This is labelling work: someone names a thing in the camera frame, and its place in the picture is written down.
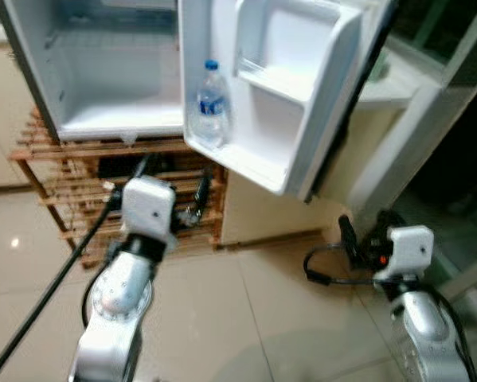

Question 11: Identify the clear water bottle blue label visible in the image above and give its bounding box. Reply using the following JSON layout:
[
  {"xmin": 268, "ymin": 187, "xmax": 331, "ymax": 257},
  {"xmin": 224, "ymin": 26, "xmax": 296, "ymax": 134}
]
[{"xmin": 194, "ymin": 59, "xmax": 232, "ymax": 151}]

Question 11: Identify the dark grey mini fridge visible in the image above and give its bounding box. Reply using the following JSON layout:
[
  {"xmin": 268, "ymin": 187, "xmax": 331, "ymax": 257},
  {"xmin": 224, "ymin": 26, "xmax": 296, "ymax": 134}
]
[{"xmin": 0, "ymin": 0, "xmax": 188, "ymax": 146}]

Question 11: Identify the mini fridge door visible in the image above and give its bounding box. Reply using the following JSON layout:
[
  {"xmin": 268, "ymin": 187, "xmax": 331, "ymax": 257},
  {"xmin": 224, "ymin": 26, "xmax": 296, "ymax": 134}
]
[{"xmin": 178, "ymin": 0, "xmax": 400, "ymax": 202}]

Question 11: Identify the cream side cabinet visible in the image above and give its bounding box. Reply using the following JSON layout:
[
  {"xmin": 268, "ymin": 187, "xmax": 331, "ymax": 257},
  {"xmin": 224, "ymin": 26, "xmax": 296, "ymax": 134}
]
[{"xmin": 220, "ymin": 103, "xmax": 368, "ymax": 247}]

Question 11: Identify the wooden slatted rack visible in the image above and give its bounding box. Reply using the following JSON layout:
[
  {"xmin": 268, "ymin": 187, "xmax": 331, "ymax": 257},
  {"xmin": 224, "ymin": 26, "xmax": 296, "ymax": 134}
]
[{"xmin": 8, "ymin": 107, "xmax": 229, "ymax": 249}]

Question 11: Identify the white ledge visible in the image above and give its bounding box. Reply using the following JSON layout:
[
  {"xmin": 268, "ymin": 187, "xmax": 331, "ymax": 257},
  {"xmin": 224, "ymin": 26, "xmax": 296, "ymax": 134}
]
[{"xmin": 353, "ymin": 47, "xmax": 440, "ymax": 111}]

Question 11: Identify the green mug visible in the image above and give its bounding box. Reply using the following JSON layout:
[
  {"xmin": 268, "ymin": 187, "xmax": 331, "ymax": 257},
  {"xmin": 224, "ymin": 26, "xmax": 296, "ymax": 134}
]
[{"xmin": 369, "ymin": 49, "xmax": 393, "ymax": 83}]

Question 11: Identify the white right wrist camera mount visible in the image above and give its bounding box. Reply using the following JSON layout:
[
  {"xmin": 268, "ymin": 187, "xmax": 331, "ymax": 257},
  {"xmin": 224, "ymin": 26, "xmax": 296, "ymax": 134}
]
[{"xmin": 373, "ymin": 224, "xmax": 435, "ymax": 284}]

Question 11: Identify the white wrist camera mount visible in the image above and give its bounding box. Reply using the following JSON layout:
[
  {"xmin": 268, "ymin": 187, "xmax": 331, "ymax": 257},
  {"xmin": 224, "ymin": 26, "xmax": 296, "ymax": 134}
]
[
  {"xmin": 373, "ymin": 224, "xmax": 435, "ymax": 284},
  {"xmin": 119, "ymin": 176, "xmax": 178, "ymax": 255}
]

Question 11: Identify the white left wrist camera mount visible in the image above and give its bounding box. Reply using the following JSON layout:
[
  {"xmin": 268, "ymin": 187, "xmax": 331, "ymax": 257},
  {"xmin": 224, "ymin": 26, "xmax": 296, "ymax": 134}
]
[{"xmin": 119, "ymin": 176, "xmax": 178, "ymax": 255}]

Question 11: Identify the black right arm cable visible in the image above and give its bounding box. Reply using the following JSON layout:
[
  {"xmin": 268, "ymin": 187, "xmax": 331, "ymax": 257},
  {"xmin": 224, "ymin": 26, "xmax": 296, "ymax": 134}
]
[{"xmin": 303, "ymin": 242, "xmax": 384, "ymax": 288}]

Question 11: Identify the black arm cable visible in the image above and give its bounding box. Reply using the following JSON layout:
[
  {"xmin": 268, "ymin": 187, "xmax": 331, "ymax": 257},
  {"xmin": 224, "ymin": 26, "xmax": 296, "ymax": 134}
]
[
  {"xmin": 0, "ymin": 181, "xmax": 126, "ymax": 380},
  {"xmin": 303, "ymin": 242, "xmax": 384, "ymax": 288}
]

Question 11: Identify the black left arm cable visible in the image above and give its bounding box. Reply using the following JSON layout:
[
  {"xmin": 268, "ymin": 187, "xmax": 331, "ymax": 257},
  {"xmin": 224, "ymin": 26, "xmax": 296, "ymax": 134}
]
[{"xmin": 0, "ymin": 181, "xmax": 126, "ymax": 380}]

